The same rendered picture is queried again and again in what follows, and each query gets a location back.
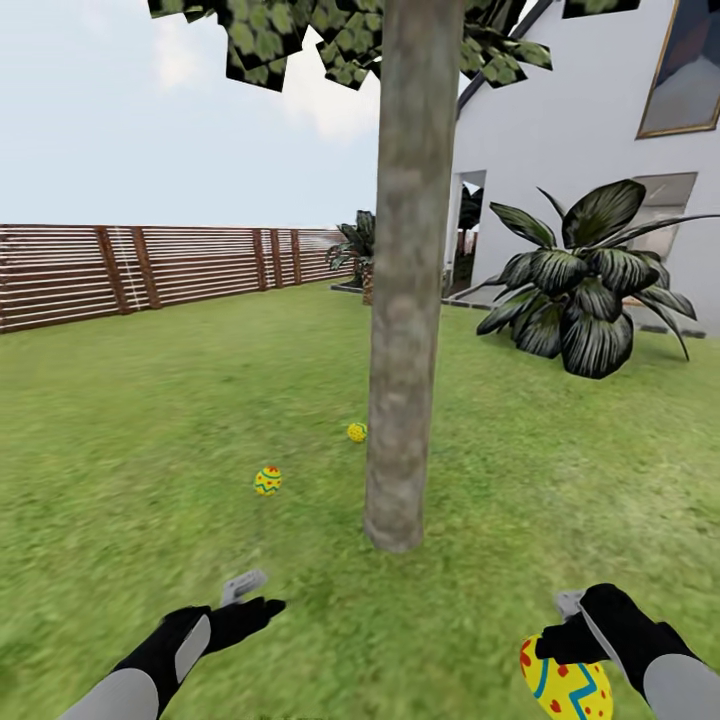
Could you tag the easter egg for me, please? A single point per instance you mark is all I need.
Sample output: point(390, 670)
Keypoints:
point(268, 481)
point(358, 432)
point(566, 692)

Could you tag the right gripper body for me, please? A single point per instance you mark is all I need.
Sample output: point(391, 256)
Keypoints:
point(566, 645)

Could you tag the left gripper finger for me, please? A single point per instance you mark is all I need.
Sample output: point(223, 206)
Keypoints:
point(274, 606)

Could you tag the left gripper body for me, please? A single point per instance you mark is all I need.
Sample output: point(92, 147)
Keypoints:
point(245, 619)

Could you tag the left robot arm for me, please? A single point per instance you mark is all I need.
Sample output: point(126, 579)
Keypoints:
point(142, 685)

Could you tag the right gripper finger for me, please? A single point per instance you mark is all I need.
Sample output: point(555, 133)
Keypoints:
point(541, 649)

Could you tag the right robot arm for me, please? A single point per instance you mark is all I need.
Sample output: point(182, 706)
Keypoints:
point(602, 623)

